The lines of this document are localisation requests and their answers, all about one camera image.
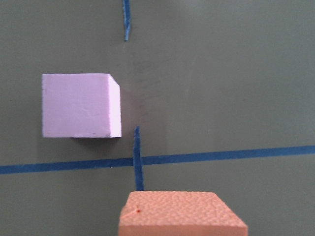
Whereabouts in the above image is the orange foam cube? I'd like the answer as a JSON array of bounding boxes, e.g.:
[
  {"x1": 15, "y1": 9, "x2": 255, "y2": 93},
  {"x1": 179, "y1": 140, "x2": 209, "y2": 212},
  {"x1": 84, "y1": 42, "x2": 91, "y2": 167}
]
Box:
[{"x1": 118, "y1": 191, "x2": 248, "y2": 236}]

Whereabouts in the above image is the light pink foam cube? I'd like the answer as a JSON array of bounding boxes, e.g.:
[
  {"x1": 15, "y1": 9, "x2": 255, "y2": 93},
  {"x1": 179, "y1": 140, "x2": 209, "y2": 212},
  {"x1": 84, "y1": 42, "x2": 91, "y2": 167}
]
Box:
[{"x1": 42, "y1": 73, "x2": 122, "y2": 138}]

